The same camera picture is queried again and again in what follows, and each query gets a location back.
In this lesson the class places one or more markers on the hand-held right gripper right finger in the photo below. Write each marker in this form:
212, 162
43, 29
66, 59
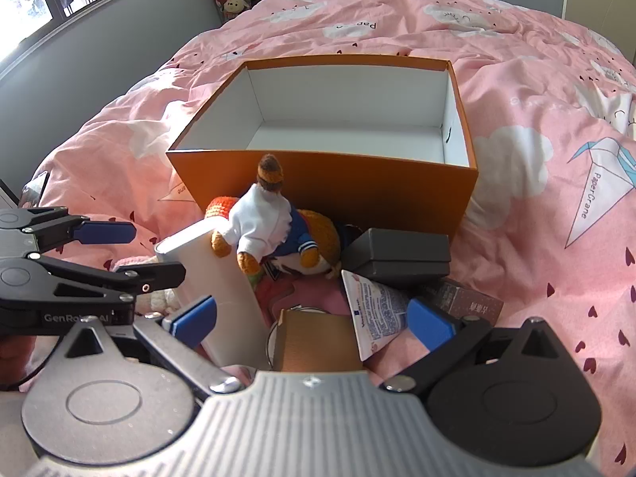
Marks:
428, 325

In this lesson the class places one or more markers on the white cream tube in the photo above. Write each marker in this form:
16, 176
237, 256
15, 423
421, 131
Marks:
372, 308

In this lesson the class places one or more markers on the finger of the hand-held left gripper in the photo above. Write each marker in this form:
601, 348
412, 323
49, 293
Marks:
107, 232
149, 276

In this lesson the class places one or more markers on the white wardrobe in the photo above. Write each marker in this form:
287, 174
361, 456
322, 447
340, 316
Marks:
596, 0

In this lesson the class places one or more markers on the orange cardboard box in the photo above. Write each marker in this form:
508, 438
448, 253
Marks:
348, 194

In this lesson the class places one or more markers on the dark grey box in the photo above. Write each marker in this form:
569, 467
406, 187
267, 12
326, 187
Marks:
397, 253

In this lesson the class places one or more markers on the brown starry box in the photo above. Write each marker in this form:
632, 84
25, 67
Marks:
472, 303

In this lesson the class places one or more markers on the black smartphone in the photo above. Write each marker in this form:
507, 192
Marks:
35, 189

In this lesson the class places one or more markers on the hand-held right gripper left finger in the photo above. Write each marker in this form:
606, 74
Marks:
191, 317

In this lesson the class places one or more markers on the white knitted toy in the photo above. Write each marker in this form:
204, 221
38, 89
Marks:
159, 300

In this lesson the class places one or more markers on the pink knitted toy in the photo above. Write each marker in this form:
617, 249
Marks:
134, 261

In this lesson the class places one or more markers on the pink printed blanket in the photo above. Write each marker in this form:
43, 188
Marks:
521, 84

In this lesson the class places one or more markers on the white box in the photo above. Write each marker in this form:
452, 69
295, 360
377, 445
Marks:
223, 298

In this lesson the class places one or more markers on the crochet doll blue jacket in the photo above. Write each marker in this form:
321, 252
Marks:
318, 236

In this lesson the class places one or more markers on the knitted bear doll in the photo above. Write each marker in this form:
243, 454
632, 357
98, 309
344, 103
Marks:
261, 218

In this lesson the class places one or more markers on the orange crochet toy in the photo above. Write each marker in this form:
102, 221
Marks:
221, 206

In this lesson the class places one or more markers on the round metal tin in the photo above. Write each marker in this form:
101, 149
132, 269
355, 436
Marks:
310, 309

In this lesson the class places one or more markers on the cream plush toy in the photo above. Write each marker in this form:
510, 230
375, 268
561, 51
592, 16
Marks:
236, 6

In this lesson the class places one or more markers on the gold box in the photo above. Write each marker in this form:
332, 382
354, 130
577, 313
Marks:
318, 340

